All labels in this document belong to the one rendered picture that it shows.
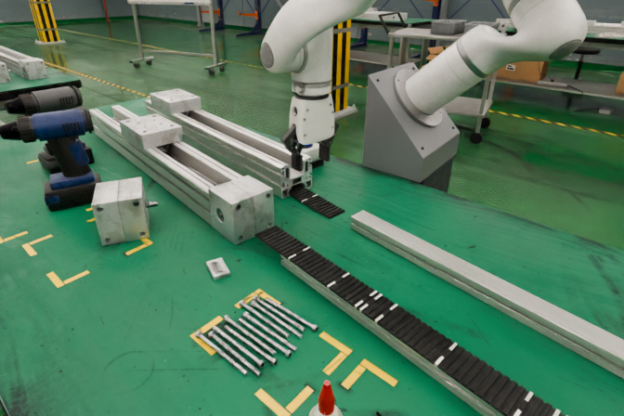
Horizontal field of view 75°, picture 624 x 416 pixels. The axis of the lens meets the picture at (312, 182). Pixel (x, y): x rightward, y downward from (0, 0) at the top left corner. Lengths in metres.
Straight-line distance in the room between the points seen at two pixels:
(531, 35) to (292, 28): 0.53
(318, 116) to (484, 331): 0.51
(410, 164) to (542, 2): 0.46
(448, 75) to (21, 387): 1.03
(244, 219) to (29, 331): 0.38
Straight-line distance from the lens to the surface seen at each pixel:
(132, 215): 0.88
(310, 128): 0.87
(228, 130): 1.27
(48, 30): 11.06
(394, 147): 1.11
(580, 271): 0.91
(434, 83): 1.13
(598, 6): 8.18
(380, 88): 1.11
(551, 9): 1.04
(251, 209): 0.82
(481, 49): 1.08
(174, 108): 1.42
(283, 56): 0.77
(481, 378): 0.60
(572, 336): 0.72
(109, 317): 0.75
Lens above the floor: 1.26
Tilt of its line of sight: 26 degrees down
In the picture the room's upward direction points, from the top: straight up
